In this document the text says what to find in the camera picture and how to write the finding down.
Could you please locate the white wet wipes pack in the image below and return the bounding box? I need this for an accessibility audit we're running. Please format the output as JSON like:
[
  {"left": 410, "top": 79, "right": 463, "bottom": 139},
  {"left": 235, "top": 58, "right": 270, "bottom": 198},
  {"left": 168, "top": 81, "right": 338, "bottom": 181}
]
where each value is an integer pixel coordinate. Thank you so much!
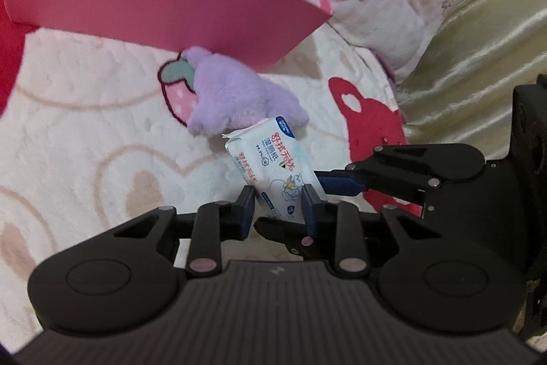
[{"left": 224, "top": 116, "right": 326, "bottom": 224}]

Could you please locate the purple plush toy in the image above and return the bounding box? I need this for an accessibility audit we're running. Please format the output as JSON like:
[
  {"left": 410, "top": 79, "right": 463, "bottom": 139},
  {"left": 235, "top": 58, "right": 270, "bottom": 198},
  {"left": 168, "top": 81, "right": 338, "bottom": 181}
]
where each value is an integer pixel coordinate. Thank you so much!
[{"left": 182, "top": 46, "right": 309, "bottom": 137}]

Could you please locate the red bear bed sheet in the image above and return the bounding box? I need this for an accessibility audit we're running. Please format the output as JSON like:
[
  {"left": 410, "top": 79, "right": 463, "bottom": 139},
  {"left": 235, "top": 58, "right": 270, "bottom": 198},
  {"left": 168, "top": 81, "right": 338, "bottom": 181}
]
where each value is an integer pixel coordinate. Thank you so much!
[{"left": 1, "top": 17, "right": 404, "bottom": 351}]

